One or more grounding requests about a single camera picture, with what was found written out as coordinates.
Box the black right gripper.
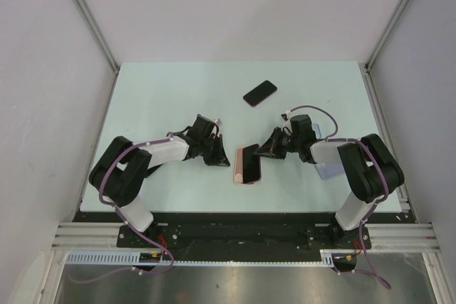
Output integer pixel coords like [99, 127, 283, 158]
[255, 127, 301, 160]

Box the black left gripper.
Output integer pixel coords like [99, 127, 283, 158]
[199, 134, 230, 167]

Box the pink silicone phone case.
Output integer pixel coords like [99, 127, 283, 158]
[234, 147, 254, 186]

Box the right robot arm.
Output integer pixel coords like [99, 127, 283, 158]
[254, 115, 405, 248]

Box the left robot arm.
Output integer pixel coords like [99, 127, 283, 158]
[88, 115, 230, 247]

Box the clear blue phone case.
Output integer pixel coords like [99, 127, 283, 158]
[311, 123, 322, 140]

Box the lilac phone case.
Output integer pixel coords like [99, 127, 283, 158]
[315, 163, 345, 180]

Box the black smartphone pink edge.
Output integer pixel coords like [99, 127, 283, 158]
[243, 80, 278, 108]

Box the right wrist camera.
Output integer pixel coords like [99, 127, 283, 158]
[281, 110, 292, 135]

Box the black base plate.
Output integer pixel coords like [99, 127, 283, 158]
[72, 211, 416, 250]

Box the white slotted cable duct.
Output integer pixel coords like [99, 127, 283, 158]
[65, 249, 360, 267]

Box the aluminium front rail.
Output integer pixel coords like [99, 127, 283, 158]
[52, 223, 440, 253]

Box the right aluminium frame post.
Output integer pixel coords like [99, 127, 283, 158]
[364, 0, 412, 73]

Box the aluminium frame post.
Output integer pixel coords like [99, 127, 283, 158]
[364, 0, 412, 73]
[73, 0, 120, 75]

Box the left aluminium frame post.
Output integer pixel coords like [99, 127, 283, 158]
[73, 0, 120, 75]

